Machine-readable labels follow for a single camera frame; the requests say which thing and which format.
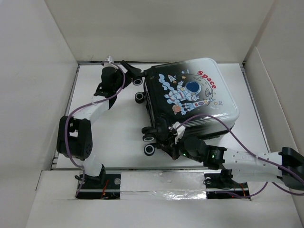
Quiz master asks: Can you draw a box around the aluminium rail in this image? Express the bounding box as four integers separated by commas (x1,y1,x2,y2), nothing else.
47,165,224,171

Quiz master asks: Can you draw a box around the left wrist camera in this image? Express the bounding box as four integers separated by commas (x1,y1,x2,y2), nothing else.
101,56,118,70

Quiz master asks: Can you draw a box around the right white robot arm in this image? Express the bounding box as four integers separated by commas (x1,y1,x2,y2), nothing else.
161,137,304,190

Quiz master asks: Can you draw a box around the purple cable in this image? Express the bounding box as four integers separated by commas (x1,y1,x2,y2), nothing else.
179,114,304,199
65,61,126,198

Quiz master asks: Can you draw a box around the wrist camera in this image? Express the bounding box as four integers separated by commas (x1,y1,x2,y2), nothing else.
101,56,118,70
169,122,186,144

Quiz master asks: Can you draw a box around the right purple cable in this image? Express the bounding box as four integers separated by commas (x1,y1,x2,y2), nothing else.
179,114,304,199

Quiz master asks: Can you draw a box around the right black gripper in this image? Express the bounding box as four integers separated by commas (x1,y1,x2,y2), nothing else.
161,133,203,163

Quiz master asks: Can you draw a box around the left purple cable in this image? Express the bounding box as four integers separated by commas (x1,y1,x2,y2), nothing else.
65,61,126,198

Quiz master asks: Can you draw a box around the silver foil tape strip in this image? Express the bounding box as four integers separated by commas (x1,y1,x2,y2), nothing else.
120,171,207,200

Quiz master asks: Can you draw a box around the small space-print suitcase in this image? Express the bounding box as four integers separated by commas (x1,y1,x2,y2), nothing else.
135,57,239,156

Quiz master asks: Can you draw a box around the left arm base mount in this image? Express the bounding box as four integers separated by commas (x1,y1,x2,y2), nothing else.
76,173,121,200

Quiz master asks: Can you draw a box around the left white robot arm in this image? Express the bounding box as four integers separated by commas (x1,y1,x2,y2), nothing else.
56,59,144,188

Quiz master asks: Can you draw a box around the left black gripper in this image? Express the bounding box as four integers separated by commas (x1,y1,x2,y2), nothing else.
112,61,140,92

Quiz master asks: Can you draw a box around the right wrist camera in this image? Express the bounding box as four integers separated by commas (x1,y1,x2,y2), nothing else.
169,122,186,144

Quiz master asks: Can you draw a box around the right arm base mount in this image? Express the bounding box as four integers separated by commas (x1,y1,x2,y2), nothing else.
203,171,250,200

